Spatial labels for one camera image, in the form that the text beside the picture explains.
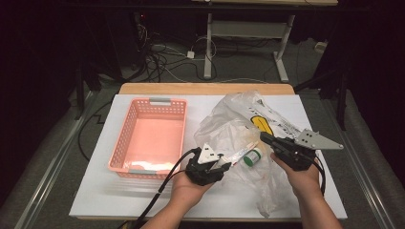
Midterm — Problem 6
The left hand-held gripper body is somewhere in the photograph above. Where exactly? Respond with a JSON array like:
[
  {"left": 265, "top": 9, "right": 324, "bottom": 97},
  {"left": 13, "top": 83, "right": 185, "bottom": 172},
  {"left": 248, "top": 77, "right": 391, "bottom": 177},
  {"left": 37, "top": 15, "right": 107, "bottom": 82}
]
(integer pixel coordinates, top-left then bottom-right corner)
[{"left": 184, "top": 142, "right": 224, "bottom": 187}]

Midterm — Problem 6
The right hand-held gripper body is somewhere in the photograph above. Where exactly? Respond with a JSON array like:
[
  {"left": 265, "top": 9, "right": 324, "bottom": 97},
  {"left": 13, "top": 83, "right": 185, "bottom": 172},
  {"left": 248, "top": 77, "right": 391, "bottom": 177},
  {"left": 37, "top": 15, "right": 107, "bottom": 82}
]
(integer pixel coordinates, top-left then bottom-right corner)
[{"left": 271, "top": 128, "right": 345, "bottom": 172}]

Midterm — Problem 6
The small white bottle green cap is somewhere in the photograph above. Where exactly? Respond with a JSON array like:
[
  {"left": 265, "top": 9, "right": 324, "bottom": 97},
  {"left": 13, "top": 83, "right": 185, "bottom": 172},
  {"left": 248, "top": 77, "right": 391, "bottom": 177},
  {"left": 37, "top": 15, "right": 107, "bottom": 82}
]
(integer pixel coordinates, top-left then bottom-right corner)
[{"left": 243, "top": 147, "right": 264, "bottom": 167}]

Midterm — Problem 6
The clear plastic bag yellow smiley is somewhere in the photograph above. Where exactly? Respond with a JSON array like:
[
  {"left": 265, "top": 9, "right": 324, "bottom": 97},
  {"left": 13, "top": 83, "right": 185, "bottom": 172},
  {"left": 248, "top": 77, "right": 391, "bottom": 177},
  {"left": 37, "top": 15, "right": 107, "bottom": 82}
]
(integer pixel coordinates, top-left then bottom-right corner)
[{"left": 193, "top": 90, "right": 323, "bottom": 219}]

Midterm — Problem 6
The pink perforated plastic basket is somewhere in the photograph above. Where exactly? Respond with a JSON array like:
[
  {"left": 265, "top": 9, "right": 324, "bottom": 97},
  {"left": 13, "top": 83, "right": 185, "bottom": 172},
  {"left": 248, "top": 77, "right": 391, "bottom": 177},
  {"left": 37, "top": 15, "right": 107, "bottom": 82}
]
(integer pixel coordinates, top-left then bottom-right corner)
[{"left": 107, "top": 96, "right": 188, "bottom": 180}]

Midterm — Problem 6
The person's left hand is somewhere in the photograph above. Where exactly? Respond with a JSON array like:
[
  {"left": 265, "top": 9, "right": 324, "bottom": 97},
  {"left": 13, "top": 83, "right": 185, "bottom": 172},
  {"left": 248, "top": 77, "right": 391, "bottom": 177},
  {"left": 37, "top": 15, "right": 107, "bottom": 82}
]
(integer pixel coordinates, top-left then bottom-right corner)
[{"left": 171, "top": 168, "right": 214, "bottom": 208}]

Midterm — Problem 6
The person's right hand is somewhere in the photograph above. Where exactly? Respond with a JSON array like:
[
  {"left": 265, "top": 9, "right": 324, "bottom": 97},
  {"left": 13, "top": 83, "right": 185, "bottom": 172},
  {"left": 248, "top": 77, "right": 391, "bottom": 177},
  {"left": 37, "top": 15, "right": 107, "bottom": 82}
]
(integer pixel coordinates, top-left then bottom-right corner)
[{"left": 270, "top": 152, "right": 323, "bottom": 199}]

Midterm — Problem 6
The black metal stand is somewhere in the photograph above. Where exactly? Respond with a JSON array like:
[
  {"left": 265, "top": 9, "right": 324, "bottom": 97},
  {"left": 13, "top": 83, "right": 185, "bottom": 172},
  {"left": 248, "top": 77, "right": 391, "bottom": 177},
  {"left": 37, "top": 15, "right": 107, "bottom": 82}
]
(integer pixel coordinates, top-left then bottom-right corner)
[
  {"left": 75, "top": 63, "right": 103, "bottom": 121},
  {"left": 294, "top": 68, "right": 348, "bottom": 132}
]

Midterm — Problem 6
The white board table cover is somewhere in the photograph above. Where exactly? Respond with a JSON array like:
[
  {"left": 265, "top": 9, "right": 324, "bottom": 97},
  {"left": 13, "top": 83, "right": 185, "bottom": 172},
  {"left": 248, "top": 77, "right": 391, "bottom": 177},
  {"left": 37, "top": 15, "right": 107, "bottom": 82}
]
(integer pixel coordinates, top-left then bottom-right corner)
[{"left": 69, "top": 94, "right": 348, "bottom": 220}]

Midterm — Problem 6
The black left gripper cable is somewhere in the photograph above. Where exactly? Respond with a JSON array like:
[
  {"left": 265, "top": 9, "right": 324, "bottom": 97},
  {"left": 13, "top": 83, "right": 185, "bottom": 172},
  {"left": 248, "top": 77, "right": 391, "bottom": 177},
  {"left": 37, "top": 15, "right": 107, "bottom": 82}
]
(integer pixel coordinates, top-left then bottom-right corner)
[{"left": 117, "top": 147, "right": 202, "bottom": 229}]

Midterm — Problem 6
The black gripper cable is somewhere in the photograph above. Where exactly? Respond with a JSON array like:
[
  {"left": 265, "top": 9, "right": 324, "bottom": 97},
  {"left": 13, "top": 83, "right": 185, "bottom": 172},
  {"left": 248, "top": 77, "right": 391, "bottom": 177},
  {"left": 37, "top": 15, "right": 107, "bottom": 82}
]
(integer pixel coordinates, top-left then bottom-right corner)
[
  {"left": 117, "top": 147, "right": 202, "bottom": 229},
  {"left": 313, "top": 156, "right": 327, "bottom": 197}
]

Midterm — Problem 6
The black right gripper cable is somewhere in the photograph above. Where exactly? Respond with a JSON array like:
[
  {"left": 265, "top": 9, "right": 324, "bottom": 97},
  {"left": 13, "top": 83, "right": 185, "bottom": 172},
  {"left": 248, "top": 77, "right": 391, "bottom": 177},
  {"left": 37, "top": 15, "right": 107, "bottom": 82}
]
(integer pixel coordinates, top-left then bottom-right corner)
[{"left": 313, "top": 156, "right": 327, "bottom": 197}]

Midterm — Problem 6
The metal floor rail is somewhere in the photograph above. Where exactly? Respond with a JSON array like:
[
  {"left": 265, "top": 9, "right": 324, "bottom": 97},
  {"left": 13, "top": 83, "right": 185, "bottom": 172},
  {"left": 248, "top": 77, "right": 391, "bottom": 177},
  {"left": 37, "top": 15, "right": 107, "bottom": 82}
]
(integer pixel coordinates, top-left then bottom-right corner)
[
  {"left": 321, "top": 94, "right": 399, "bottom": 229},
  {"left": 15, "top": 92, "right": 96, "bottom": 229}
]

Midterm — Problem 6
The white metal-frame desk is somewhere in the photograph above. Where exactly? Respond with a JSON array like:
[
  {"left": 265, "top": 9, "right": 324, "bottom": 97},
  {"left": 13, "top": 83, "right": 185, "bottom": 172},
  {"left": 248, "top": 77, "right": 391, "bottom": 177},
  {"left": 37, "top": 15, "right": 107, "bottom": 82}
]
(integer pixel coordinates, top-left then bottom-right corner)
[{"left": 190, "top": 0, "right": 338, "bottom": 83}]

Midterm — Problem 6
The tangle of floor cables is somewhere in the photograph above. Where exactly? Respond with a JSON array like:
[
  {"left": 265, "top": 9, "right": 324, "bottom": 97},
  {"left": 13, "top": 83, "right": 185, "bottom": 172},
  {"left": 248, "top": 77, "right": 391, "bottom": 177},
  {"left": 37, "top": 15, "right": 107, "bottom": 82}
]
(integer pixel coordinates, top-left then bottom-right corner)
[{"left": 135, "top": 23, "right": 224, "bottom": 84}]

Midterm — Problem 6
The black floor cable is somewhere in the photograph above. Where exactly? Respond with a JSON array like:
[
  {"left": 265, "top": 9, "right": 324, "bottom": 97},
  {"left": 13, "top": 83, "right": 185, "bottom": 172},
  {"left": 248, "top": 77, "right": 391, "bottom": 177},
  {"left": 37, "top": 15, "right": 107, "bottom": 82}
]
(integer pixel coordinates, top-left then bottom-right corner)
[{"left": 77, "top": 99, "right": 114, "bottom": 161}]

